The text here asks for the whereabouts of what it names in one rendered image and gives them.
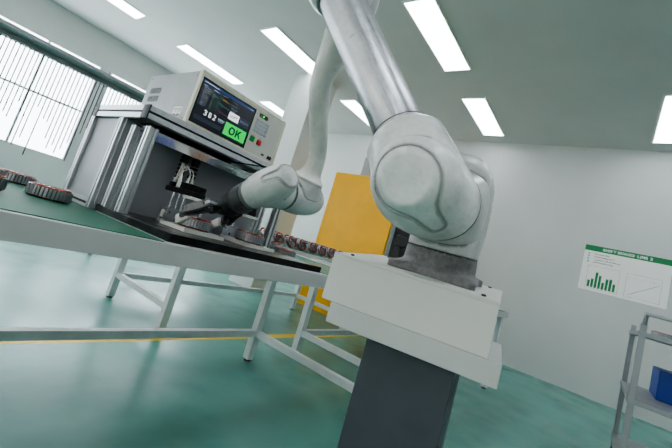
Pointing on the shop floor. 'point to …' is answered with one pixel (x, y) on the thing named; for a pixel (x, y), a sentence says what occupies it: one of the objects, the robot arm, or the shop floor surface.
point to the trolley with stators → (659, 396)
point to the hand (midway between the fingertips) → (195, 221)
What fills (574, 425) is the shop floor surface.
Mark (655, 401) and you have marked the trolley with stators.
